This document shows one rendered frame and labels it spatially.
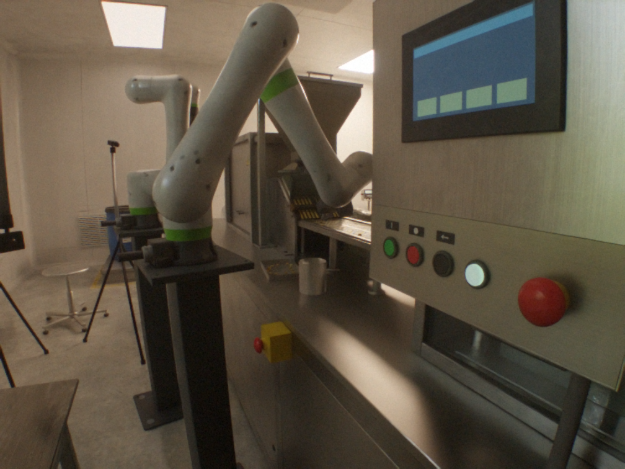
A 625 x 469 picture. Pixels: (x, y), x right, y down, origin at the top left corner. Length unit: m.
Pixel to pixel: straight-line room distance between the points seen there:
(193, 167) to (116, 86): 4.44
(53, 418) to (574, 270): 0.84
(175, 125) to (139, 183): 0.29
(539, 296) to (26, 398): 0.90
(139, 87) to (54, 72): 3.72
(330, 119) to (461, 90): 1.16
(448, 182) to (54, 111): 5.01
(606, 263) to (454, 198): 0.16
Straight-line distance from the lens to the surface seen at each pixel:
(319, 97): 1.46
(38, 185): 5.19
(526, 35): 0.35
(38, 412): 0.86
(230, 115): 0.74
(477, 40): 0.39
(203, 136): 0.73
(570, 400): 0.46
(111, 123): 5.05
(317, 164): 0.96
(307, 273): 0.99
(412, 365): 0.68
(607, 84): 0.32
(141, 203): 1.57
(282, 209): 1.55
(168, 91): 1.58
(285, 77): 0.94
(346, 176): 0.98
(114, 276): 4.14
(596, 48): 0.33
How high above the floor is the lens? 1.14
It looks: 10 degrees down
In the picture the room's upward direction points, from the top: straight up
